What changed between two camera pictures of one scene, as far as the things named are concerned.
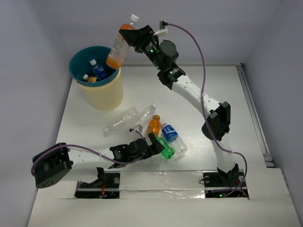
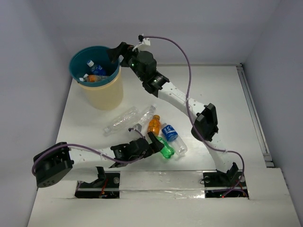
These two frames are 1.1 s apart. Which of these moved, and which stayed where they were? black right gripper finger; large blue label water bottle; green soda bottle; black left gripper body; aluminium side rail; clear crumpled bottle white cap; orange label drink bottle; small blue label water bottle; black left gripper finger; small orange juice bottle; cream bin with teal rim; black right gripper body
Moved: black right gripper body; black right gripper finger; large blue label water bottle; orange label drink bottle
Stayed: black left gripper body; black left gripper finger; small blue label water bottle; small orange juice bottle; clear crumpled bottle white cap; green soda bottle; aluminium side rail; cream bin with teal rim
